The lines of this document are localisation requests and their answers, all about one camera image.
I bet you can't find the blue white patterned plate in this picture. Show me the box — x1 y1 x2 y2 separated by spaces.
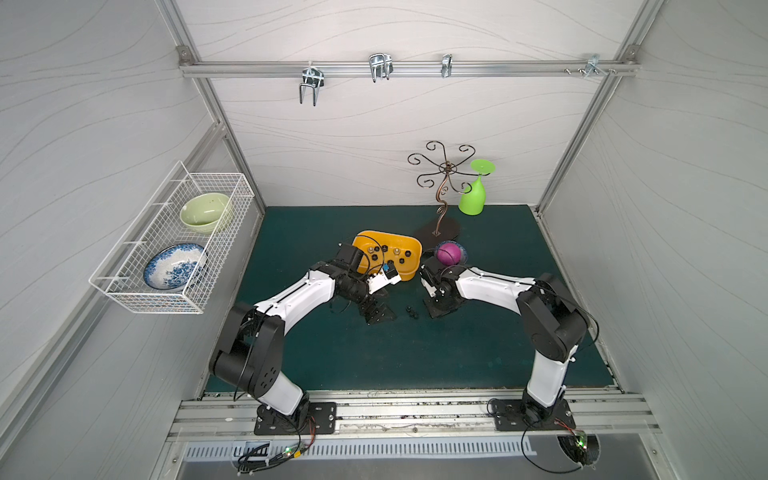
143 243 207 291

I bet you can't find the left base cable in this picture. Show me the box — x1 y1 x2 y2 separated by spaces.
230 413 316 475

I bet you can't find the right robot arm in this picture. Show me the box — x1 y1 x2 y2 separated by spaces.
419 257 589 425

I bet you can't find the green plastic goblet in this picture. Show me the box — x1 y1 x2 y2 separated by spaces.
458 159 496 216

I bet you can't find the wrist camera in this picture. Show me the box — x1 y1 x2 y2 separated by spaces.
420 278 437 298
367 261 402 295

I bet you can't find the white vent grille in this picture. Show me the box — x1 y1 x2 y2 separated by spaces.
183 435 537 464

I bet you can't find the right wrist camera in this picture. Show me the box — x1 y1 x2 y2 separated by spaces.
420 278 437 298

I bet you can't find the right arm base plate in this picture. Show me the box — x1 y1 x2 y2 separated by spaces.
486 398 577 432

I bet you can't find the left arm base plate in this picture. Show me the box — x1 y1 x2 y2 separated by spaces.
253 400 337 436

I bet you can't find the brown metal cup stand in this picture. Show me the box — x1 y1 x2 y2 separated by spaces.
407 140 476 249

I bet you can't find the aluminium top rail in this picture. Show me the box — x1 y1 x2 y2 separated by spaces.
179 58 641 80

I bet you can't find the small blue patterned bowl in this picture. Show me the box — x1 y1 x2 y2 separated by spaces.
433 239 469 269

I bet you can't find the base cable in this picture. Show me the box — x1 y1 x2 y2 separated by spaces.
230 413 316 475
487 395 601 475

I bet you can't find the yellow plastic storage box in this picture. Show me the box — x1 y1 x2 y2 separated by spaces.
352 230 422 281

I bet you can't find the metal double hook left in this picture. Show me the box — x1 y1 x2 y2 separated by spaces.
299 64 325 106

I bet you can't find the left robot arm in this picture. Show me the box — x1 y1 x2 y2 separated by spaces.
209 244 401 417

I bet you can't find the white wire basket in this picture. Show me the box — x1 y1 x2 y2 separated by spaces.
89 162 254 314

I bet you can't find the right base cable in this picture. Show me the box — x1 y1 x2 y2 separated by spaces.
487 395 601 475

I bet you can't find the metal hook right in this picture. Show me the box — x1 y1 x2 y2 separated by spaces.
563 54 618 79

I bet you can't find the metal double hook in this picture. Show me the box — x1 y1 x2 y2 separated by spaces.
299 64 325 106
368 53 394 83

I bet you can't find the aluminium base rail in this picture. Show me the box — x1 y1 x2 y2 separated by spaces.
167 387 662 441

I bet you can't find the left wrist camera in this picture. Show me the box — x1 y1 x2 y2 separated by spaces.
367 261 402 295

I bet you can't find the green ceramic bowl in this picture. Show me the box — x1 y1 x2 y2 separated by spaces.
179 192 234 235

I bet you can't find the metal double hook middle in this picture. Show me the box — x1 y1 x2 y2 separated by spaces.
368 53 394 83

